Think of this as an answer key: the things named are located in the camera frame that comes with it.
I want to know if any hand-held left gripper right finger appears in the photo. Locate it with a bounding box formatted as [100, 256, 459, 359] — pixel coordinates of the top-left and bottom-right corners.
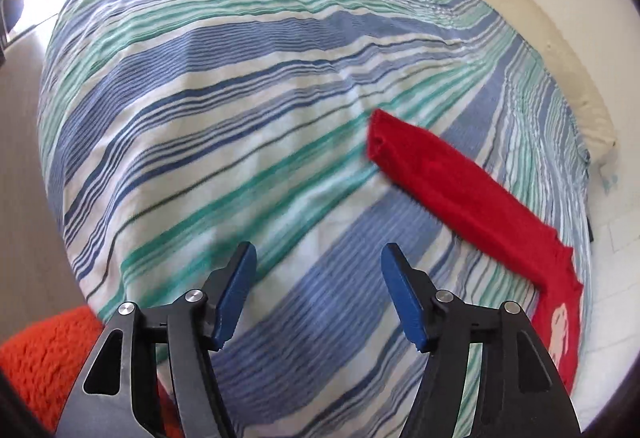
[381, 243, 583, 438]

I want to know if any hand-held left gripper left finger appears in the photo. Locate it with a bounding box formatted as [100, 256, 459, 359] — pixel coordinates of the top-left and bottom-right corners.
[54, 241, 258, 438]

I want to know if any red small garment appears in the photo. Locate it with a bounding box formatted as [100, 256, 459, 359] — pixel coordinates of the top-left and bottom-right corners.
[366, 109, 585, 391]

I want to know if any blue green striped bedspread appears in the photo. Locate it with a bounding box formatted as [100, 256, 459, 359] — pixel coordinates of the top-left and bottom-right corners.
[37, 0, 596, 438]

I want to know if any orange knit rug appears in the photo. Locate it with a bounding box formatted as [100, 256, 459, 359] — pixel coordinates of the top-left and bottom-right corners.
[0, 307, 177, 438]

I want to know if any cream padded headboard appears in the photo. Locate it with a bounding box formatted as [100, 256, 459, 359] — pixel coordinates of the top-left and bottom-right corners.
[445, 0, 619, 165]

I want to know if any white wall socket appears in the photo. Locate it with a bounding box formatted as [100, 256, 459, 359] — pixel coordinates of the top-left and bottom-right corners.
[600, 163, 621, 192]

